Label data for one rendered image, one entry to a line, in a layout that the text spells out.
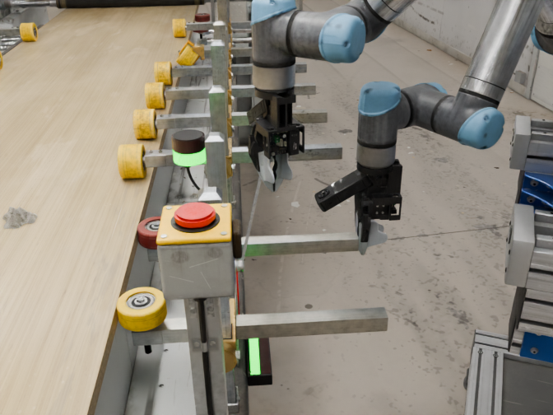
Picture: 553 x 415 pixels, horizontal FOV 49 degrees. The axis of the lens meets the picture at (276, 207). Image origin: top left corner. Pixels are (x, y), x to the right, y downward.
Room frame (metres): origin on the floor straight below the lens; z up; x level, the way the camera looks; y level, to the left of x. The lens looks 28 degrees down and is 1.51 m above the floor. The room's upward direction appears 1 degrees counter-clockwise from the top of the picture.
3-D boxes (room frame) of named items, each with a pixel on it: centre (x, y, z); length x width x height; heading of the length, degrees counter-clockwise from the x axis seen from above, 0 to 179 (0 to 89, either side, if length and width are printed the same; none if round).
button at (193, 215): (0.51, 0.08, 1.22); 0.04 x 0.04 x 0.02
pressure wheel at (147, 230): (1.05, 0.24, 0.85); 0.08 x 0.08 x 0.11
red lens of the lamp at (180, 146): (1.02, 0.16, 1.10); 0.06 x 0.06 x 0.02
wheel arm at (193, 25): (2.81, 0.18, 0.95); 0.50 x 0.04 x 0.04; 93
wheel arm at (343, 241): (1.06, 0.05, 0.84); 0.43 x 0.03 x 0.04; 93
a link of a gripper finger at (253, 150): (1.05, 0.03, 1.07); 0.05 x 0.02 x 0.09; 113
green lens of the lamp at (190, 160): (1.02, 0.16, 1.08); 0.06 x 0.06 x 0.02
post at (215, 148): (1.02, 0.11, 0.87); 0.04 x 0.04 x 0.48; 3
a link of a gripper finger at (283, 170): (1.04, -0.02, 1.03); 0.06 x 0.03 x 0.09; 23
